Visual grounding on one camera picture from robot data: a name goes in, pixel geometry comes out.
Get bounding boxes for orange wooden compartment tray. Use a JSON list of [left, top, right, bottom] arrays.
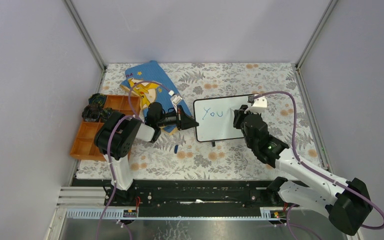
[[69, 95, 133, 161]]

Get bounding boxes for aluminium frame post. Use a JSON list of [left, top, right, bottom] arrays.
[[62, 0, 108, 72], [295, 0, 339, 71]]

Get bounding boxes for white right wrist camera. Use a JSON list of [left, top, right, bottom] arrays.
[[245, 94, 268, 114]]

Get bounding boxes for aluminium frame post right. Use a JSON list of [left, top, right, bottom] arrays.
[[295, 0, 339, 71]]

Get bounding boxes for white whiteboard black frame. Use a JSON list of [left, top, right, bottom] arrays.
[[193, 94, 252, 143]]

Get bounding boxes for dark patterned cloth roll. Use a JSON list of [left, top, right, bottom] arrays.
[[88, 93, 107, 108], [100, 107, 114, 123], [81, 104, 101, 123]]

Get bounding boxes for aluminium frame post left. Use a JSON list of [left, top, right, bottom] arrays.
[[62, 0, 108, 72]]

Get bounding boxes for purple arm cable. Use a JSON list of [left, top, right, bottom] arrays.
[[253, 91, 384, 230], [94, 80, 175, 240]]

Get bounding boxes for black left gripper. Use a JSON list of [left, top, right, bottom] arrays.
[[156, 104, 199, 131]]

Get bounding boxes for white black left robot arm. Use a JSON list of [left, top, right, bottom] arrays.
[[94, 102, 199, 206]]

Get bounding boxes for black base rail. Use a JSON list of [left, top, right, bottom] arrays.
[[104, 178, 301, 209]]

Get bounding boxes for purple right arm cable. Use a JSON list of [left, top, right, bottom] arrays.
[[253, 91, 384, 230]]

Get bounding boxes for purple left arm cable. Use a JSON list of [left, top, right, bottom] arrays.
[[94, 80, 175, 240]]

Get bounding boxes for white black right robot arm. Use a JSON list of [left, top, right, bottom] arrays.
[[209, 103, 373, 236]]

